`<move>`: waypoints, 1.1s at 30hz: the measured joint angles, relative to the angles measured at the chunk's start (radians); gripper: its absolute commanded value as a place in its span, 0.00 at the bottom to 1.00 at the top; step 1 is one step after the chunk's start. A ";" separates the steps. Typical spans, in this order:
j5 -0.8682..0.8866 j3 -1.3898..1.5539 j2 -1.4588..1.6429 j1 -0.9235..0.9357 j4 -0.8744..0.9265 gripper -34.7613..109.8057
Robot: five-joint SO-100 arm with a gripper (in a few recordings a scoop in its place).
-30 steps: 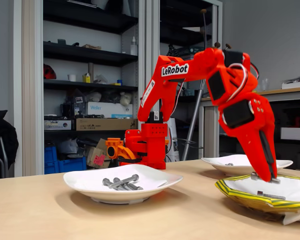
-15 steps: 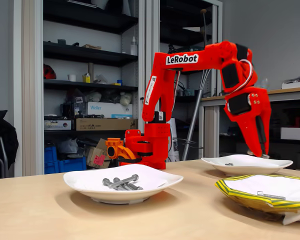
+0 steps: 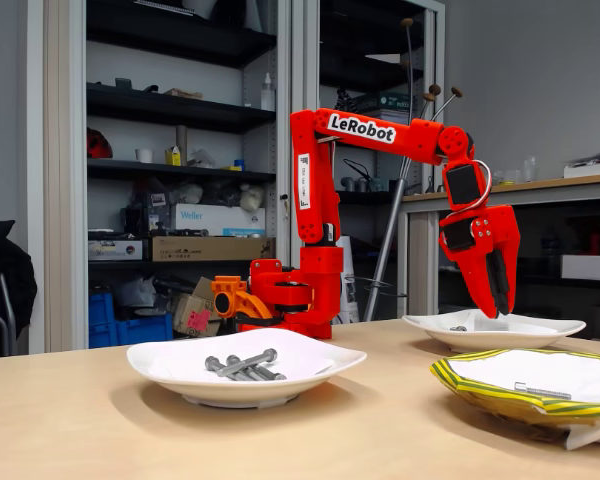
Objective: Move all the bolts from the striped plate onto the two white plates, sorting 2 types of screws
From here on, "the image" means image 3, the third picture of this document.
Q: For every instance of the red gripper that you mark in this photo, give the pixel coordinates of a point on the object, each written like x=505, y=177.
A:
x=472, y=252

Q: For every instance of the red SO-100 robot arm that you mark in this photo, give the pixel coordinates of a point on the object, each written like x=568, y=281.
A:
x=310, y=175

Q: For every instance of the white square plate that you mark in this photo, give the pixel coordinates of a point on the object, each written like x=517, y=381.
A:
x=480, y=342
x=240, y=392

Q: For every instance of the white storage box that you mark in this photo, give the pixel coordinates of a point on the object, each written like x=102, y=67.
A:
x=590, y=267

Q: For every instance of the clear plastic tub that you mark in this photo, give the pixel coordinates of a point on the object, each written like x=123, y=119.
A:
x=510, y=176

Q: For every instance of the wooden top workbench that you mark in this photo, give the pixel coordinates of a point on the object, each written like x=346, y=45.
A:
x=555, y=192

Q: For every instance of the small red object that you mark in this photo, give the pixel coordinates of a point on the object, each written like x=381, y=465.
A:
x=595, y=244

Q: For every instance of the metal coat stand wooden knobs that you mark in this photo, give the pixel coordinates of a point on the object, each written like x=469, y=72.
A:
x=386, y=250

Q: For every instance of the clear plastic cup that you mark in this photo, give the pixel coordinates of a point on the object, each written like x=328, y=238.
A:
x=530, y=170

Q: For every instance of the yellow-green striped paper tray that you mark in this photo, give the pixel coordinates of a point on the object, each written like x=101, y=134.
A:
x=505, y=407

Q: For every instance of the long flat white box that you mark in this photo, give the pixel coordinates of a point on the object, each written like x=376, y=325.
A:
x=590, y=171

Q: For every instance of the white printed package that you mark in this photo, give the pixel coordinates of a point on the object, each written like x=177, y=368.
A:
x=350, y=300

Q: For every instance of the stack of books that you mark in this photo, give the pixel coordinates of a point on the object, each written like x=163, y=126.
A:
x=392, y=102

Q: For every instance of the small cabinet door key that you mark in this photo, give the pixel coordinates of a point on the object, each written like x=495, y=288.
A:
x=284, y=200

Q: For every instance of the black flexible tripod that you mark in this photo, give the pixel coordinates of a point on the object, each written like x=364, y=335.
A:
x=341, y=95

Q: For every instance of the white fluffy bundle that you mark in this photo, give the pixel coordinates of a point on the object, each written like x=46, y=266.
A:
x=251, y=197

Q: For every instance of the orange printed table clamp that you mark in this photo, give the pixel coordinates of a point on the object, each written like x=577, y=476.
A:
x=230, y=287

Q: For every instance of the small blue item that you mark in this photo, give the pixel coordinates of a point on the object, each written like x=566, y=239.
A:
x=239, y=165

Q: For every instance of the grey metal shelf cabinet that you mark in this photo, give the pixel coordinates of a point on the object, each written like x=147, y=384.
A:
x=300, y=75
x=65, y=200

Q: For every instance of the white Weller box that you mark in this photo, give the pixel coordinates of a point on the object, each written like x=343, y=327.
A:
x=220, y=217

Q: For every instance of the white plastic squeeze bottle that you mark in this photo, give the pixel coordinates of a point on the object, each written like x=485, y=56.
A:
x=267, y=97

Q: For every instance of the flat brown cardboard box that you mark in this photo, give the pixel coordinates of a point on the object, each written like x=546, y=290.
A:
x=195, y=248

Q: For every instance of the cardboard box pink sticker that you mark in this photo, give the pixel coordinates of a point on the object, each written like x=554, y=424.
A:
x=182, y=302

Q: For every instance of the crumpled clear plastic bag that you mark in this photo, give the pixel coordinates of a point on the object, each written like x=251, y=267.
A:
x=201, y=159

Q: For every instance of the brown cardboard tube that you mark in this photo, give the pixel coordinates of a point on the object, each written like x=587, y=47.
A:
x=181, y=142

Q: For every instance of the small yellow carton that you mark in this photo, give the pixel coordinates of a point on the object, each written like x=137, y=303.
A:
x=173, y=157

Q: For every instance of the blue plastic crate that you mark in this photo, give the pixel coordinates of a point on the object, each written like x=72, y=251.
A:
x=145, y=330
x=100, y=310

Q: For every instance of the white plastic bag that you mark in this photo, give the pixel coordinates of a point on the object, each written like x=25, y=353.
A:
x=135, y=292

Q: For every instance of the flat cardboard piece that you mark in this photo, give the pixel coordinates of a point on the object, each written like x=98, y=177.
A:
x=182, y=94

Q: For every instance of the black electronic device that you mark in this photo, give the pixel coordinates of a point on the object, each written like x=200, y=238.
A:
x=137, y=220

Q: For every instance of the white paper cup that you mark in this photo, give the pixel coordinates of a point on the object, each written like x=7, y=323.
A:
x=144, y=156

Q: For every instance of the white printed picture box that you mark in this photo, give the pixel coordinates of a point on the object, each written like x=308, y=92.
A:
x=115, y=250

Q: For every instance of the red black helmet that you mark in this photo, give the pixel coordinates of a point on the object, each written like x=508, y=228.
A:
x=100, y=147

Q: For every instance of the small dark grey box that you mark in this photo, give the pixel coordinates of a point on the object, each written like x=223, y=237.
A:
x=123, y=83

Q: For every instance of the black jacket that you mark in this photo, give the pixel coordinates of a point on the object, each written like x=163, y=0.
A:
x=5, y=270

